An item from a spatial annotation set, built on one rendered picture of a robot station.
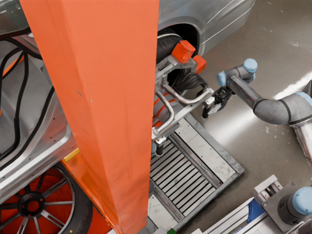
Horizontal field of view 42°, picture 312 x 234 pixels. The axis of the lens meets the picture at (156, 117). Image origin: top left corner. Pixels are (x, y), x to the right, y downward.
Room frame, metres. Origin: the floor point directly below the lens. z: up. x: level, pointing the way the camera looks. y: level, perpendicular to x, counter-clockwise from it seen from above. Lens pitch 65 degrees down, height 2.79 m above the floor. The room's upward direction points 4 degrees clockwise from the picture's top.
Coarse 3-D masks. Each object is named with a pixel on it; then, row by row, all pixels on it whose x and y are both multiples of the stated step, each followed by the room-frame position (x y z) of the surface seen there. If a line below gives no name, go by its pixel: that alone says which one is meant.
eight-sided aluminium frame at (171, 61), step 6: (162, 60) 1.11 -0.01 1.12; (168, 60) 1.11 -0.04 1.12; (174, 60) 1.11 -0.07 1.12; (192, 60) 1.21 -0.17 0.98; (156, 66) 1.07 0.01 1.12; (162, 66) 1.09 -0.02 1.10; (168, 66) 1.08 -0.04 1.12; (174, 66) 1.08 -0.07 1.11; (180, 66) 1.12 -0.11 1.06; (186, 66) 1.15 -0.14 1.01; (192, 66) 1.18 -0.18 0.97; (162, 72) 1.04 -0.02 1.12; (168, 72) 1.06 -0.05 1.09; (186, 72) 1.23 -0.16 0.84; (156, 78) 1.01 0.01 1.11; (186, 90) 1.18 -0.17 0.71; (156, 120) 1.02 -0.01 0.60
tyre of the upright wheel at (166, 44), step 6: (162, 30) 1.29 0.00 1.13; (168, 30) 1.31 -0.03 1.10; (162, 36) 1.23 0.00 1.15; (168, 36) 1.25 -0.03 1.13; (174, 36) 1.28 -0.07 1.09; (162, 42) 1.19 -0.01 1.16; (168, 42) 1.20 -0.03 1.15; (174, 42) 1.22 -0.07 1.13; (156, 48) 1.14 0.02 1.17; (162, 48) 1.15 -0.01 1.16; (168, 48) 1.17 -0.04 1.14; (156, 54) 1.11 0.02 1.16; (162, 54) 1.14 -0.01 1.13; (168, 54) 1.17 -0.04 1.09; (180, 72) 1.26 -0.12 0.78; (180, 78) 1.26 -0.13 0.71
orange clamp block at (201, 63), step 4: (196, 56) 1.31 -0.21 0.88; (200, 56) 1.31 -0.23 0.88; (196, 60) 1.28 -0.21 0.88; (200, 60) 1.28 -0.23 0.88; (204, 60) 1.28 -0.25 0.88; (200, 64) 1.26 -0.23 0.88; (204, 64) 1.26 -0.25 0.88; (196, 68) 1.23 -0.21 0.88; (200, 68) 1.24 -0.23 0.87; (204, 68) 1.27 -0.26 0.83; (196, 72) 1.22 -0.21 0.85
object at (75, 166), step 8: (72, 160) 0.71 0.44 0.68; (80, 160) 0.71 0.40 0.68; (72, 168) 0.66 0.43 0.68; (80, 168) 0.67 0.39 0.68; (72, 176) 0.65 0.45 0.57; (80, 176) 0.62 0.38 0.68; (88, 176) 0.61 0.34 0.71; (80, 184) 0.58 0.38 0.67; (88, 184) 0.56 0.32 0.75; (88, 192) 0.54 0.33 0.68; (96, 200) 0.50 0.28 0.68; (104, 216) 0.43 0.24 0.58
